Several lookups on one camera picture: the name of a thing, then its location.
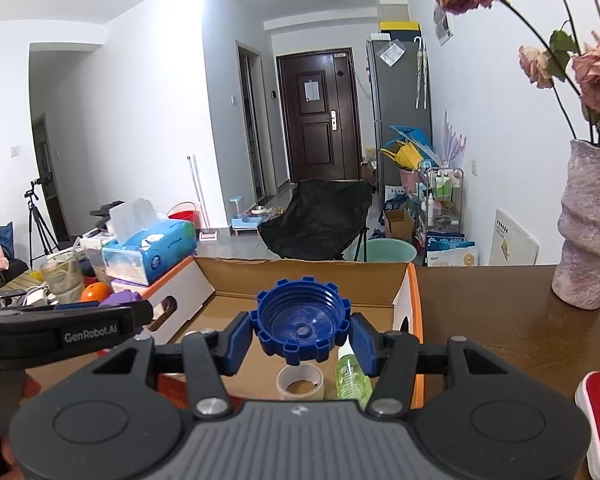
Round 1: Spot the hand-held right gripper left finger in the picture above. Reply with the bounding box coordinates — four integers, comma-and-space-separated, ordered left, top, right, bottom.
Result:
91, 311, 255, 420

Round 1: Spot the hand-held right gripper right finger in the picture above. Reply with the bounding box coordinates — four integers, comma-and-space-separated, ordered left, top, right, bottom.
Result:
347, 311, 508, 418

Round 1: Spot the green spray bottle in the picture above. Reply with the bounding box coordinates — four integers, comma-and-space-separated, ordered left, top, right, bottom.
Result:
335, 337, 374, 411

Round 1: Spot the beige tape roll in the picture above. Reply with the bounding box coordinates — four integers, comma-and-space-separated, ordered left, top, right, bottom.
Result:
276, 364, 326, 401

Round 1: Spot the blue ribbed plastic cap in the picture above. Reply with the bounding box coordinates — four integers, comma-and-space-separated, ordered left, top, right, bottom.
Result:
250, 275, 352, 366

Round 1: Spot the orange-edged cardboard box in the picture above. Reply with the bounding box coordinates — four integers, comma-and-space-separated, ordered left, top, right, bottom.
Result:
25, 256, 425, 411

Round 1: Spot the person's left hand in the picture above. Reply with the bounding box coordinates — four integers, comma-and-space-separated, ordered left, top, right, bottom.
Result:
0, 374, 45, 467

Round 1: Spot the white charger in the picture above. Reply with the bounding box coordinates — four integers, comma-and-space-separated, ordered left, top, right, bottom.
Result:
22, 285, 56, 307

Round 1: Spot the glass cup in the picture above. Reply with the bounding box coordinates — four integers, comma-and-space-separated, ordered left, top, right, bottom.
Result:
40, 251, 86, 305

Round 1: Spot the orange fruit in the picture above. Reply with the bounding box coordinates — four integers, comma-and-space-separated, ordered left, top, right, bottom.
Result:
80, 282, 115, 303

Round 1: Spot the wooden slat board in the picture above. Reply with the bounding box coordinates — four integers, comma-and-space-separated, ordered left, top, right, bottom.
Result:
0, 270, 41, 296

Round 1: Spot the purple tissue pack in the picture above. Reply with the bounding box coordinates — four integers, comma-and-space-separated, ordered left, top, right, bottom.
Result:
99, 280, 153, 307

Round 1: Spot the clear plastic snack container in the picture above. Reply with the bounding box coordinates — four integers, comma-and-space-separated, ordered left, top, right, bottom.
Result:
80, 235, 111, 281

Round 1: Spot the green plastic basin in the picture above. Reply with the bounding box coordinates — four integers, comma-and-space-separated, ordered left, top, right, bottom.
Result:
344, 237, 415, 264

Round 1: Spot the dark blue cloth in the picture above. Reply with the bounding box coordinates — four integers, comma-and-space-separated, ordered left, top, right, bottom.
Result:
0, 222, 15, 261

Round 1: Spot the pet feeder bowl stand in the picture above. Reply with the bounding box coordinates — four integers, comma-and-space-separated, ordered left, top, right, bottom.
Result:
231, 214, 263, 235

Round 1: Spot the blue tissue pack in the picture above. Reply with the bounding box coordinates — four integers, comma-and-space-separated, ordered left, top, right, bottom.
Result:
101, 198, 198, 287

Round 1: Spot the black tripod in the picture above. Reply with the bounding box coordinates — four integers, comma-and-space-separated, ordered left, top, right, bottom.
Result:
24, 178, 60, 268

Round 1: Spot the small open cardboard box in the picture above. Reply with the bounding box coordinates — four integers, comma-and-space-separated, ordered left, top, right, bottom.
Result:
383, 209, 416, 245

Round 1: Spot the white litter bag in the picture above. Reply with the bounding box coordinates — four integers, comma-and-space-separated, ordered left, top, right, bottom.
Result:
426, 242, 480, 267

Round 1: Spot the blue litter bag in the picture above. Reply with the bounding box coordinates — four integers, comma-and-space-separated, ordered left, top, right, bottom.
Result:
425, 230, 466, 251

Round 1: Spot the black stand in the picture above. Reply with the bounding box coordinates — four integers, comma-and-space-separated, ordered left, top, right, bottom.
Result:
89, 201, 126, 221

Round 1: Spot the black folding chair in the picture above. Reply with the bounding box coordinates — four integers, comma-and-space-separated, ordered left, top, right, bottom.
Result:
257, 180, 373, 262

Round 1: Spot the red bucket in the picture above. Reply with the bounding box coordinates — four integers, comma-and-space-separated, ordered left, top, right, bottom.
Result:
167, 202, 200, 241

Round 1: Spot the blue and white bag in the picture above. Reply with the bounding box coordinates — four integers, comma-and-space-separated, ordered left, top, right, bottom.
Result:
384, 185, 408, 211

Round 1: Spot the white mop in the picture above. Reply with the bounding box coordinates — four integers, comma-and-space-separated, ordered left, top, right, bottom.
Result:
187, 155, 221, 242

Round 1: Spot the metal rack cart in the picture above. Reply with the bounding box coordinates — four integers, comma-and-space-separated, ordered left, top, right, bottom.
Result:
416, 167, 465, 251

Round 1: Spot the white board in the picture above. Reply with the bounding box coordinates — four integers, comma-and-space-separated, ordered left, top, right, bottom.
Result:
489, 208, 540, 267

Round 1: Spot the dark brown entrance door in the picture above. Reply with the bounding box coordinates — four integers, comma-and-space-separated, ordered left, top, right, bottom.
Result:
276, 49, 365, 186

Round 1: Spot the purple feather decoration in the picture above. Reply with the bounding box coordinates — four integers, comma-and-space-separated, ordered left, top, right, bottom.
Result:
437, 110, 468, 168

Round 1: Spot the pink textured vase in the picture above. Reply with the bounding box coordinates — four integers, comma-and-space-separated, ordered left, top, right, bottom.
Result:
551, 139, 600, 311

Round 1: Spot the grey refrigerator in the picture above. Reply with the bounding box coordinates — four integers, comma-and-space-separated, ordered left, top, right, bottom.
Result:
365, 35, 433, 196

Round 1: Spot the clear folded umbrella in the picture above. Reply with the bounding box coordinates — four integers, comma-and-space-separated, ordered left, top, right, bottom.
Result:
414, 36, 428, 110

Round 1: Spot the clear plastic bag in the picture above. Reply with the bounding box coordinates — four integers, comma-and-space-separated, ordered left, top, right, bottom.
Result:
378, 41, 407, 67

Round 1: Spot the yellow and black box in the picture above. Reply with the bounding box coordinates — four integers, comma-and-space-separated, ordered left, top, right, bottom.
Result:
380, 21, 422, 40

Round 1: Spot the blue plastic frame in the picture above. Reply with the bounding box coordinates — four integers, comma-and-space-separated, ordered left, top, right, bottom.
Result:
389, 124, 433, 158

